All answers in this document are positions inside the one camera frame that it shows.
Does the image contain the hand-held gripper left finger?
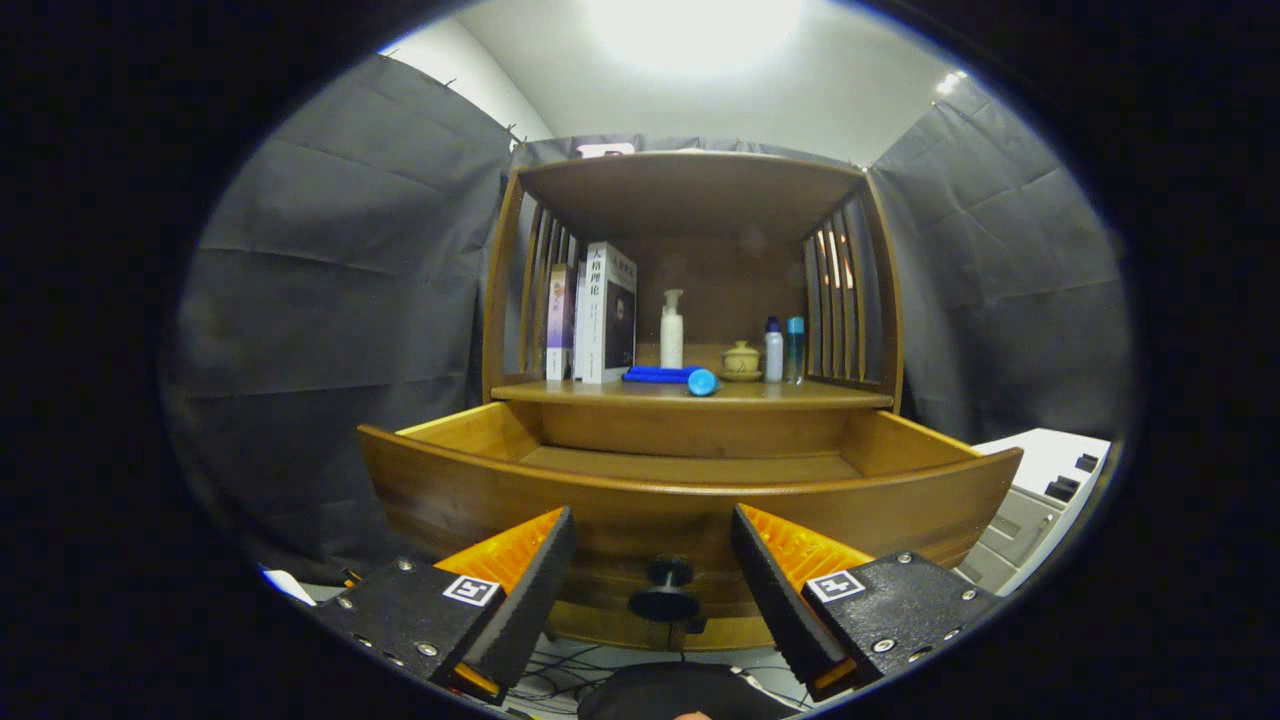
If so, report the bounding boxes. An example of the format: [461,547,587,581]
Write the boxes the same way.
[318,506,577,707]

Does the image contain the yellow lidded teacup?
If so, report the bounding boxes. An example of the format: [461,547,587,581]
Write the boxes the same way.
[720,340,763,383]

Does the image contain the wooden drawer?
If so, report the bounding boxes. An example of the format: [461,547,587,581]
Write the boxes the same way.
[358,402,1024,621]

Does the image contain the white flat object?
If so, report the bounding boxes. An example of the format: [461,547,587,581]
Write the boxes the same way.
[262,568,316,607]

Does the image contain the wooden cabinet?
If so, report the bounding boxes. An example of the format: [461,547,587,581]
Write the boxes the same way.
[482,150,904,651]

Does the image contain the black drawer knob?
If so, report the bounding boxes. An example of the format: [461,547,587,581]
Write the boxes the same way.
[628,556,701,623]

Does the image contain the white filing cabinet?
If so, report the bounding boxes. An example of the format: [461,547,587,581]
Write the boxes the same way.
[955,428,1113,597]

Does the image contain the black backdrop cloth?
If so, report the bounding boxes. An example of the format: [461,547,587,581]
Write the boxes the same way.
[165,55,1131,586]

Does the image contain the white pump bottle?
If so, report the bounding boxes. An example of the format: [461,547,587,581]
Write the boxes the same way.
[659,289,685,370]

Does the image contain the thick white book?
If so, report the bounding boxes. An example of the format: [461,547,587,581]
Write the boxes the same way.
[575,241,638,385]

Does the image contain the wooden countertop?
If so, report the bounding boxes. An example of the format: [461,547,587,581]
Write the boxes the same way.
[490,365,894,410]

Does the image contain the thin purple book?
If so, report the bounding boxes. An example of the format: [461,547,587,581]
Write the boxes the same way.
[546,263,579,382]

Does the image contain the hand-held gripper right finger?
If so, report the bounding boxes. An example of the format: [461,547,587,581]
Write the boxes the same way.
[731,504,1001,703]

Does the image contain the black floor cables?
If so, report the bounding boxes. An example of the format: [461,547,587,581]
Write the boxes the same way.
[505,630,801,716]

